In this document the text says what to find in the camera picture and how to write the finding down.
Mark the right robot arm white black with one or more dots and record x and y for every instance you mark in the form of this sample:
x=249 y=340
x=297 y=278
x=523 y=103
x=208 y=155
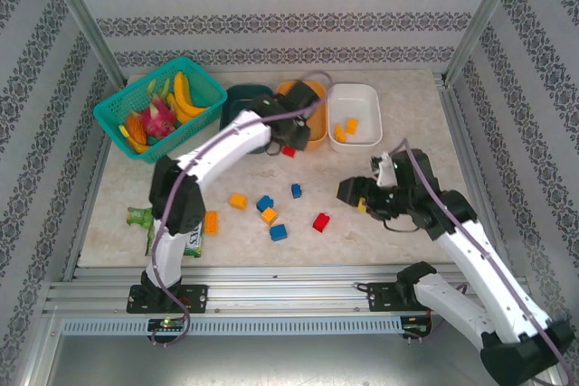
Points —
x=475 y=268

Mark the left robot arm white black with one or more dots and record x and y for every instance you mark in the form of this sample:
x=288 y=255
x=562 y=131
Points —
x=221 y=151

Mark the orange plastic container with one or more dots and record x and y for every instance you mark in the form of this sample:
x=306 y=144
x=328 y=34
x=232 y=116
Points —
x=319 y=126

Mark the red lego brick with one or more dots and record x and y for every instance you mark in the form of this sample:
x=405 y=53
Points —
x=321 y=222
x=288 y=152

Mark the yellow toy banana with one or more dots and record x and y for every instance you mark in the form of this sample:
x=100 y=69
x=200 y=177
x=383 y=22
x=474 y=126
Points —
x=190 y=111
x=182 y=87

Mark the yellow toy fruit slice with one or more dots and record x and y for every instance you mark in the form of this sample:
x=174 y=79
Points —
x=123 y=131
x=142 y=149

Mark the aluminium side rail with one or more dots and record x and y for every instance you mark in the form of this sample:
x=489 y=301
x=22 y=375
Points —
x=471 y=164
x=84 y=223

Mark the wide aluminium base rail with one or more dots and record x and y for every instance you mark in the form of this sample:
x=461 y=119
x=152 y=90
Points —
x=280 y=295

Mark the green toy fruit slice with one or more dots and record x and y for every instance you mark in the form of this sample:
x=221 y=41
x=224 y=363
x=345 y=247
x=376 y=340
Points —
x=166 y=87
x=151 y=86

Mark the long orange lego brick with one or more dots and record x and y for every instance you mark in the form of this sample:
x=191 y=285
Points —
x=211 y=223

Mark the fox's candy bag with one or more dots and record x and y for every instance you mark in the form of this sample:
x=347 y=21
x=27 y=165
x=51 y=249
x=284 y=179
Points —
x=194 y=241

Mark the dark teal plastic container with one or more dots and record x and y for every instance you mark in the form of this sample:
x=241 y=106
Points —
x=235 y=101

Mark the white plastic container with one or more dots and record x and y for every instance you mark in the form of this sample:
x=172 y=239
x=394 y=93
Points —
x=357 y=101

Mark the aluminium frame post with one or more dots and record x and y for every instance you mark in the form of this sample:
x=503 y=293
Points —
x=490 y=6
x=77 y=6

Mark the pink toy dragon fruit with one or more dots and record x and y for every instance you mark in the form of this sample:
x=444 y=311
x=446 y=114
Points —
x=156 y=118

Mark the teal plastic mesh basket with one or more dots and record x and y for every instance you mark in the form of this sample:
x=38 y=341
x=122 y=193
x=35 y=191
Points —
x=113 y=108

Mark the blue lego brick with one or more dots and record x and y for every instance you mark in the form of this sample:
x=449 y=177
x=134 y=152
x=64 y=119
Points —
x=278 y=232
x=296 y=191
x=265 y=203

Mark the orange toy fruit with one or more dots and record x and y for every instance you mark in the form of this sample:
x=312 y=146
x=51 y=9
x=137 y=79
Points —
x=135 y=130

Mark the small circuit board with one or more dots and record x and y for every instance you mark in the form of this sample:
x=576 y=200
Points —
x=166 y=324

